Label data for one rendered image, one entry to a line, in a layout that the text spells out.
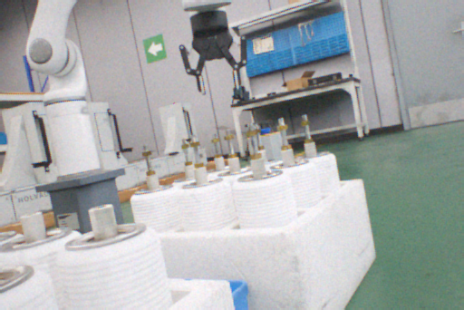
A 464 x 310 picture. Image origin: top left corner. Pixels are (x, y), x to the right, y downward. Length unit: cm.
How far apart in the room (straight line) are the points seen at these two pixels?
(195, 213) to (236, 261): 12
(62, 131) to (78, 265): 62
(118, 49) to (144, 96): 96
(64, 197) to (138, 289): 61
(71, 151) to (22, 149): 200
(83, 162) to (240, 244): 48
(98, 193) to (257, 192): 44
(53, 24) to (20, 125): 204
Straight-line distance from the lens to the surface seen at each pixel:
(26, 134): 299
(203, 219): 68
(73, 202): 95
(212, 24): 82
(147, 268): 38
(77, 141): 96
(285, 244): 57
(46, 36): 99
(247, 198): 62
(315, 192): 74
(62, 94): 97
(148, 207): 75
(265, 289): 62
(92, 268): 37
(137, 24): 721
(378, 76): 565
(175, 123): 434
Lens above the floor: 32
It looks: 3 degrees down
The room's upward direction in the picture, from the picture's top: 11 degrees counter-clockwise
